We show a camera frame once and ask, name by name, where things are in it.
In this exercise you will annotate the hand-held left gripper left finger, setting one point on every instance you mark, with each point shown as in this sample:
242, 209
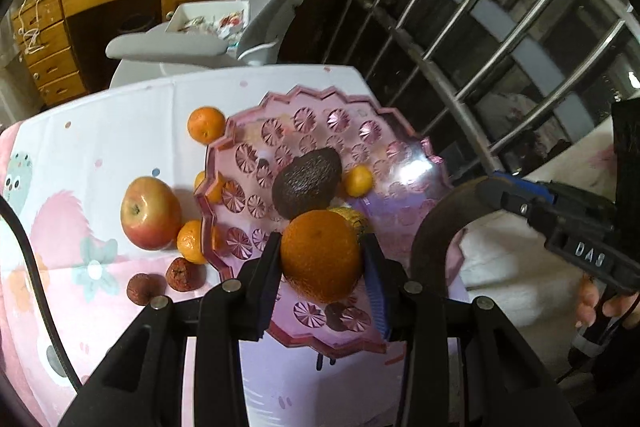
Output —
270, 292

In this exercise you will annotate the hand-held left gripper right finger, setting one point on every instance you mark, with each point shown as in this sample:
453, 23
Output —
375, 287

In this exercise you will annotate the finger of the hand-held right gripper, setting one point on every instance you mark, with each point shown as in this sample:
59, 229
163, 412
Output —
505, 202
530, 187

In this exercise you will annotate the yellow pear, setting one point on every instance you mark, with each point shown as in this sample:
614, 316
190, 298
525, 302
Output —
354, 219

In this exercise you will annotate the small orange tangerine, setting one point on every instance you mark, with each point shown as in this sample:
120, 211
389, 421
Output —
358, 181

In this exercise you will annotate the dark avocado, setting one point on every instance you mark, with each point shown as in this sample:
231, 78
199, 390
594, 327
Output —
305, 184

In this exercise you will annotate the pink plastic fruit bowl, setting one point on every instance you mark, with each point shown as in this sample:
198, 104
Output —
300, 122

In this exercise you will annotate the person's right hand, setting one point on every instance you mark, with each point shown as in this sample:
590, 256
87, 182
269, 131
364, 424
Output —
586, 307

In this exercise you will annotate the white floral curtain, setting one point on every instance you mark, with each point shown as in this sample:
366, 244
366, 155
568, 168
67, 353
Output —
525, 287

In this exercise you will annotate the brown passion fruit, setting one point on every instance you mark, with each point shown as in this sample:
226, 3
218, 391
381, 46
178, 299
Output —
184, 274
142, 289

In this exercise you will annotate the metal window grille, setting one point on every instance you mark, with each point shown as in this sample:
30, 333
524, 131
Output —
462, 107

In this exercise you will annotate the red apple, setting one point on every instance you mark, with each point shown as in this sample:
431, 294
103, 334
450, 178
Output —
150, 213

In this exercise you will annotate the printed cartoon tablecloth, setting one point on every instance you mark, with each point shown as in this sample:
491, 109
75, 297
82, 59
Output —
125, 142

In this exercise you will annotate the white box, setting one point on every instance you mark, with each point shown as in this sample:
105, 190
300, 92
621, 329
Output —
185, 14

